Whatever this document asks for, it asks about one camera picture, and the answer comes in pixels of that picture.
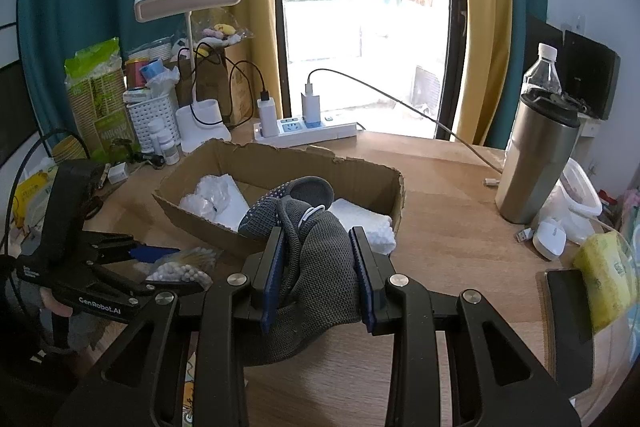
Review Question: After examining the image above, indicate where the white power strip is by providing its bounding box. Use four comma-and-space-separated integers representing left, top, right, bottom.
253, 116, 359, 146

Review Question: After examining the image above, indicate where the white plastic container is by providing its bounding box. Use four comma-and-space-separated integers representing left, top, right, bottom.
541, 156, 604, 246

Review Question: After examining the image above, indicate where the cotton swab bag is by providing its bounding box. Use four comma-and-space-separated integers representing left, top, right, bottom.
134, 245, 224, 289

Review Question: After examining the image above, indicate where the white plastic basket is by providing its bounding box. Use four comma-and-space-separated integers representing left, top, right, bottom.
124, 95, 181, 154

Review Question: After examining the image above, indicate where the green and black clip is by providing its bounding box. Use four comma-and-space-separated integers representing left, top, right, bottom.
102, 138, 144, 164

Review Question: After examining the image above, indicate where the clear water bottle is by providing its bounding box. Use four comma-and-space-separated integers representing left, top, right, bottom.
505, 42, 562, 154

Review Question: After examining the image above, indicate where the yellow wet wipes pack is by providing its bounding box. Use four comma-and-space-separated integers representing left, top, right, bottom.
572, 231, 634, 336

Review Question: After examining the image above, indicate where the black looped cable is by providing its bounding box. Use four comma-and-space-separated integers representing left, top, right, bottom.
7, 128, 92, 258

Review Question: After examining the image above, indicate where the black smartphone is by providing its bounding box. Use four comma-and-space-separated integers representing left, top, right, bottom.
536, 269, 597, 399

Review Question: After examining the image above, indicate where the brown paper bag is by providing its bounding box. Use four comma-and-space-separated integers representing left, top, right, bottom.
174, 41, 254, 126

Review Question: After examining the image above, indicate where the small cartoon tissue pack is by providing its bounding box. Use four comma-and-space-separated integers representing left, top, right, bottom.
182, 346, 199, 427

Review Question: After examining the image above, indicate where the white desk lamp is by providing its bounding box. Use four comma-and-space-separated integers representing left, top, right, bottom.
133, 0, 247, 156

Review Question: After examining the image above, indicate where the brown cardboard box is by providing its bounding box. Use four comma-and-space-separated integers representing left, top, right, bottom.
151, 138, 406, 259

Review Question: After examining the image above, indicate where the red can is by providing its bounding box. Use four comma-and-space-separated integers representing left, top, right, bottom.
123, 56, 152, 90

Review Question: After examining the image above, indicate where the narrow yellow curtain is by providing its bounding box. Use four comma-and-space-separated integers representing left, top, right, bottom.
454, 0, 529, 146

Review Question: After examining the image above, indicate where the steel tumbler with black lid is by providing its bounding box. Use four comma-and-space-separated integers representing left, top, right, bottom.
494, 89, 582, 226

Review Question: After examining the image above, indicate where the yellow bag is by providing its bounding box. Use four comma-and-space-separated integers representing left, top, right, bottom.
12, 171, 57, 230

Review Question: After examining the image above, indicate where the outdoor white appliance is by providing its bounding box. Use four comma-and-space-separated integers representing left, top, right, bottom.
409, 65, 444, 118

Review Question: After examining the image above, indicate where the person's left hand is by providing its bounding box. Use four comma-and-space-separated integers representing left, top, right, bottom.
40, 287, 72, 316

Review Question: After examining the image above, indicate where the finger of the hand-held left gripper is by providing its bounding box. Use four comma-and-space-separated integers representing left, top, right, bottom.
81, 232, 182, 265
99, 266, 212, 299

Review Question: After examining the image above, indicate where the gray mesh shoe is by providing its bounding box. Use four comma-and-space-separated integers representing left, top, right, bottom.
237, 175, 369, 366

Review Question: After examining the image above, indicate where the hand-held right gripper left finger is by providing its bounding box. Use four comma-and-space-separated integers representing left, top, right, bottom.
64, 226, 287, 427

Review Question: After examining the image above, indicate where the green package of paper cups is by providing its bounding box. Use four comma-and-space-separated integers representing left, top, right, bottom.
63, 37, 137, 158

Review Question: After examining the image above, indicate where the white charger with long cable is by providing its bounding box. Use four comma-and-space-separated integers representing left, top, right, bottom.
300, 68, 504, 174

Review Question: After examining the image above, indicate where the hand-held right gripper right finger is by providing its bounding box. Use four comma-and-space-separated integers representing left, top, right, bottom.
347, 226, 584, 427

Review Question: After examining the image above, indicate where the clear bag of plush toys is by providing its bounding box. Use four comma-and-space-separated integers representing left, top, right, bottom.
191, 8, 257, 51

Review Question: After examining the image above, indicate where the white charger with black cable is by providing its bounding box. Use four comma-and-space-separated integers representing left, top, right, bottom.
191, 39, 279, 138

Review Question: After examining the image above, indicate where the clear bubble wrap bag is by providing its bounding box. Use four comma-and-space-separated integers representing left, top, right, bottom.
178, 174, 252, 229

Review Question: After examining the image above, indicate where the dark sliding door frame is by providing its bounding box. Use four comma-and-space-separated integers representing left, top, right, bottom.
272, 0, 469, 142

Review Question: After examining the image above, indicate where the white paper towel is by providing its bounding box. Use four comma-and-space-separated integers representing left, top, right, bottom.
329, 198, 397, 256

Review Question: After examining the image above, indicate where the white computer mouse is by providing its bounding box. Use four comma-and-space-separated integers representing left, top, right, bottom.
531, 216, 569, 262

